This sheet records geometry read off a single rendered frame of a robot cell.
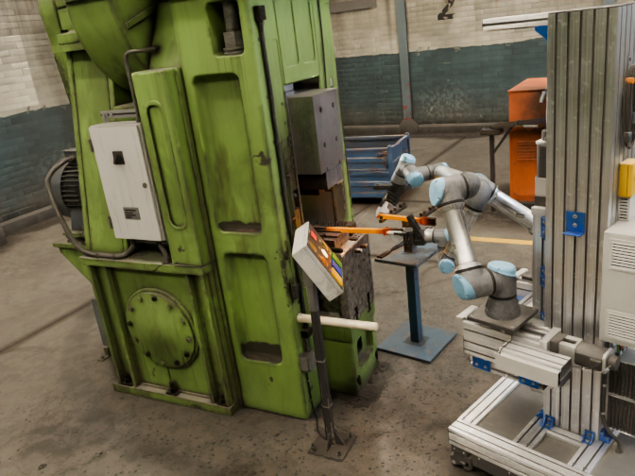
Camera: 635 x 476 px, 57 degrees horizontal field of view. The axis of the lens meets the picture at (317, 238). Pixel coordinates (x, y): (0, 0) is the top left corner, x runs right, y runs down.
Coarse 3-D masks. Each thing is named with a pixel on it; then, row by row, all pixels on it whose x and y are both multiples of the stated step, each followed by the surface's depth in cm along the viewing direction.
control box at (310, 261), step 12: (300, 228) 286; (312, 228) 286; (300, 240) 268; (312, 240) 271; (300, 252) 258; (312, 252) 258; (300, 264) 260; (312, 264) 260; (324, 264) 264; (312, 276) 261; (324, 276) 261; (324, 288) 263; (336, 288) 263
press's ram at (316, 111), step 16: (288, 96) 302; (304, 96) 293; (320, 96) 300; (336, 96) 316; (304, 112) 296; (320, 112) 300; (336, 112) 317; (304, 128) 300; (320, 128) 301; (336, 128) 318; (304, 144) 303; (320, 144) 302; (336, 144) 319; (304, 160) 306; (320, 160) 303; (336, 160) 320
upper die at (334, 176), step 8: (336, 168) 321; (304, 176) 315; (312, 176) 313; (320, 176) 311; (328, 176) 312; (336, 176) 321; (304, 184) 317; (312, 184) 315; (320, 184) 313; (328, 184) 312
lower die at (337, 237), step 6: (330, 234) 329; (336, 234) 328; (342, 234) 332; (348, 234) 339; (324, 240) 324; (330, 240) 323; (336, 240) 325; (342, 240) 332; (330, 246) 324; (336, 246) 326
